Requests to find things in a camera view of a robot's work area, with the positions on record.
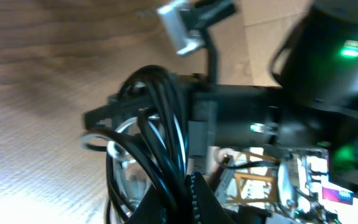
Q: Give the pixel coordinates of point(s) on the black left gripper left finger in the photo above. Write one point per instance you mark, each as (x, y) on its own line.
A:
(150, 210)

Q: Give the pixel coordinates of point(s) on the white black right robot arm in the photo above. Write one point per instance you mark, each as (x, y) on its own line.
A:
(315, 103)

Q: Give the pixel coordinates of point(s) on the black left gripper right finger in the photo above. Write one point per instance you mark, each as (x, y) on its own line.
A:
(204, 206)

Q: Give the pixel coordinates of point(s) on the cardboard box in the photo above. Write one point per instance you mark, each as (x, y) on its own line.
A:
(248, 40)

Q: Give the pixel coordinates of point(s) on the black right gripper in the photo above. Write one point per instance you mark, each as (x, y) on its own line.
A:
(153, 113)

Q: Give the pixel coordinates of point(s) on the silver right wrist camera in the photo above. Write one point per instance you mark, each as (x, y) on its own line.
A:
(185, 41)

